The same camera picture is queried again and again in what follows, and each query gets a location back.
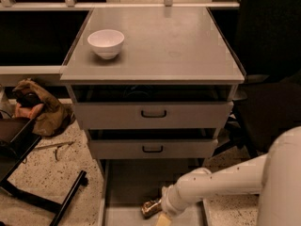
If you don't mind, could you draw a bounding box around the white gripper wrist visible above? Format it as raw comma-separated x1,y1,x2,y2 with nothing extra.
155,186,185,226

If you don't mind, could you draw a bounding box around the crushed orange metallic can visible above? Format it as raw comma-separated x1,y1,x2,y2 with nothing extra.
141,199,162,218

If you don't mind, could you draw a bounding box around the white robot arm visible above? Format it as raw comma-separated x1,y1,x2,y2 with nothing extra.
161,126,301,226

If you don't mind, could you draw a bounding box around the bottom grey open drawer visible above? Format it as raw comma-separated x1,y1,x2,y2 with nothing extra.
98,159,198,226

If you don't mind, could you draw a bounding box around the middle grey drawer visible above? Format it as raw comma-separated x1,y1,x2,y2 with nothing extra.
88,128,217,159

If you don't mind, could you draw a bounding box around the top grey drawer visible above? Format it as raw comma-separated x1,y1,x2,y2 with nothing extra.
68,86,233,129

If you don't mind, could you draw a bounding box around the grey drawer cabinet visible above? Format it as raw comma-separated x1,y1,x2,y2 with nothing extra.
59,7,246,226

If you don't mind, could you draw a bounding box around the thin stick on floor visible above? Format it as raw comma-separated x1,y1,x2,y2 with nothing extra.
34,141,74,151

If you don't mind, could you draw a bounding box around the brown crumpled bag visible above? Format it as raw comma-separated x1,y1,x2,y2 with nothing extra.
13,79,71,137

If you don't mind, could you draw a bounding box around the black office chair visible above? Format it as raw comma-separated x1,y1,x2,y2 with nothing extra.
214,0,301,157

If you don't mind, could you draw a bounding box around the black metal stand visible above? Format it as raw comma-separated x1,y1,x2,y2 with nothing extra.
0,118,87,226

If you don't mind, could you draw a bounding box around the white ceramic bowl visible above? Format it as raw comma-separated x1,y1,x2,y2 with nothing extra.
87,29,125,59

